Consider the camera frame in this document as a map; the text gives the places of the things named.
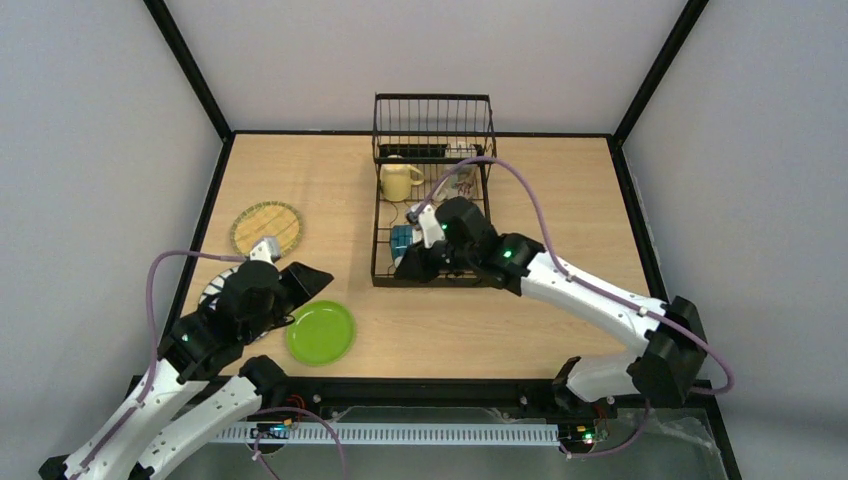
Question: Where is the black rimmed white bowl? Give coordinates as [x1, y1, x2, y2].
[389, 225, 416, 267]

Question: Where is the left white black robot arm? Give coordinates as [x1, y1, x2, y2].
[38, 260, 334, 479]

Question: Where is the purple cable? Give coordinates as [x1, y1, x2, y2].
[410, 156, 735, 460]
[66, 250, 349, 480]

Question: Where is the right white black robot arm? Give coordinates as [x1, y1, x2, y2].
[394, 197, 707, 408]

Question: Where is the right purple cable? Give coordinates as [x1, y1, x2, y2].
[410, 156, 735, 460]

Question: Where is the green plastic plate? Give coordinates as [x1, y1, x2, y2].
[286, 300, 357, 367]

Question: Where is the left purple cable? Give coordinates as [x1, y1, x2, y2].
[66, 250, 349, 480]

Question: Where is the yellow ceramic mug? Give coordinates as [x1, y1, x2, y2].
[380, 163, 425, 203]

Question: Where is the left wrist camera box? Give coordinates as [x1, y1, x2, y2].
[248, 236, 282, 264]

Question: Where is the blue striped white plate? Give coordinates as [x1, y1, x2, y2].
[198, 266, 239, 307]

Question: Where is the black wire dish rack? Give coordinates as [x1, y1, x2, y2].
[370, 93, 497, 288]

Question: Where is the white slotted cable duct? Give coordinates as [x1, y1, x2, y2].
[211, 422, 559, 447]

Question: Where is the woven bamboo plate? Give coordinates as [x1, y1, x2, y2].
[229, 200, 305, 256]

